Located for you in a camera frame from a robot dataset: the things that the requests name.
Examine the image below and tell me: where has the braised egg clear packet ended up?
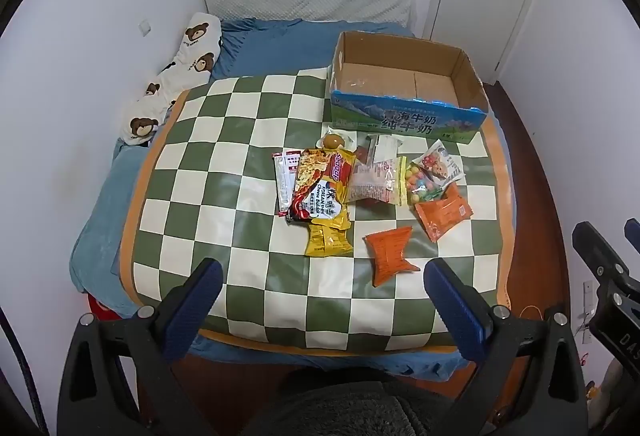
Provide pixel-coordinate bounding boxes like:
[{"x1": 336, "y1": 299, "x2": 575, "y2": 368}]
[{"x1": 320, "y1": 128, "x2": 357, "y2": 152}]

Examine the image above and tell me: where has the red object under bed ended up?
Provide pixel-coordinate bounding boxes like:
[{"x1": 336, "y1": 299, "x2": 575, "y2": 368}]
[{"x1": 89, "y1": 293, "x2": 123, "y2": 322}]

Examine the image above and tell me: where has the black cable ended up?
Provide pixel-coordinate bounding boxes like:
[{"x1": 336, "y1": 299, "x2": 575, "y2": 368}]
[{"x1": 0, "y1": 306, "x2": 51, "y2": 436}]

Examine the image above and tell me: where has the white printed snack packet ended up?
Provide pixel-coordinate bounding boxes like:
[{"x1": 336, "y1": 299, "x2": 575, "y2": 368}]
[{"x1": 411, "y1": 139, "x2": 466, "y2": 189}]

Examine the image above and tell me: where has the red yellow noodle packet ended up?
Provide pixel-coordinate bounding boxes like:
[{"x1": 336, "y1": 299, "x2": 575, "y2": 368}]
[{"x1": 286, "y1": 147, "x2": 357, "y2": 223}]

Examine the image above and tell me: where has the yellow snack packet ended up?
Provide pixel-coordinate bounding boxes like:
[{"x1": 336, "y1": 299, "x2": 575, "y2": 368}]
[{"x1": 305, "y1": 211, "x2": 353, "y2": 258}]

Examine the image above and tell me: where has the orange puffed snack packet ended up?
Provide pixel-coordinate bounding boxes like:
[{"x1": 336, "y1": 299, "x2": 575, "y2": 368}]
[{"x1": 363, "y1": 226, "x2": 421, "y2": 288}]

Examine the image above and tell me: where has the white wall outlet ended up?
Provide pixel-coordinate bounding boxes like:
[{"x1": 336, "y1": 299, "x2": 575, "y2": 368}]
[{"x1": 580, "y1": 280, "x2": 596, "y2": 344}]

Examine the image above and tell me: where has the pink clear snack bag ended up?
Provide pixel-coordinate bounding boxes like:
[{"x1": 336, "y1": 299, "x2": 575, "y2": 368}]
[{"x1": 347, "y1": 158, "x2": 396, "y2": 207}]

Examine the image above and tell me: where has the white bear print pillow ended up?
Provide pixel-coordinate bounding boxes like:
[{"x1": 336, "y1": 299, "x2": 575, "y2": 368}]
[{"x1": 118, "y1": 11, "x2": 223, "y2": 148}]

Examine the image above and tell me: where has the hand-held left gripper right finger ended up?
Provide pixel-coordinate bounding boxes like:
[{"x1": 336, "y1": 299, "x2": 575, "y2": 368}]
[{"x1": 424, "y1": 258, "x2": 588, "y2": 436}]

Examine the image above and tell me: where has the clear packet with white label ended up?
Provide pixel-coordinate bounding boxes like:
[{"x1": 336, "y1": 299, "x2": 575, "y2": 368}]
[{"x1": 365, "y1": 135, "x2": 403, "y2": 164}]

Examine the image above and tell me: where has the white and red sachet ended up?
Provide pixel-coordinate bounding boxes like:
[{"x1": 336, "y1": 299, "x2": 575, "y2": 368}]
[{"x1": 272, "y1": 150, "x2": 303, "y2": 217}]

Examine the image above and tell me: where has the light blue fleece blanket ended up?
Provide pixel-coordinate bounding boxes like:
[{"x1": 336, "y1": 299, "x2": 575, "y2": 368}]
[{"x1": 70, "y1": 138, "x2": 151, "y2": 317}]

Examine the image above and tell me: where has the person's grey fleece clothing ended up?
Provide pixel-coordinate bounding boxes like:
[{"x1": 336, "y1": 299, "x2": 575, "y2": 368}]
[{"x1": 250, "y1": 368, "x2": 481, "y2": 436}]

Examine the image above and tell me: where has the colourful candy ball bag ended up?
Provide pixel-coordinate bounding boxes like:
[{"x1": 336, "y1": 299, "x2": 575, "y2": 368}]
[{"x1": 397, "y1": 156, "x2": 451, "y2": 208}]

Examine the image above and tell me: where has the green white checkered mat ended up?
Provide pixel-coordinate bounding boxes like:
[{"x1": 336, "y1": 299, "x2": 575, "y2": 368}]
[{"x1": 117, "y1": 66, "x2": 513, "y2": 352}]

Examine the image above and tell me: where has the blue bedsheet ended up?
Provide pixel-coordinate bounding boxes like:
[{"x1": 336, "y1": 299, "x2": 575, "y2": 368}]
[{"x1": 70, "y1": 17, "x2": 516, "y2": 384}]

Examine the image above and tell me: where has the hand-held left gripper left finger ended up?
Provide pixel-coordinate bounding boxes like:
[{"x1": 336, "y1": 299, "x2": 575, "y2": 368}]
[{"x1": 60, "y1": 258, "x2": 223, "y2": 436}]

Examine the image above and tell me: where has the blue printed cardboard box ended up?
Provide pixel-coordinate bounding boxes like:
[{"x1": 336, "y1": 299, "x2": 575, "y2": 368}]
[{"x1": 327, "y1": 31, "x2": 490, "y2": 144}]

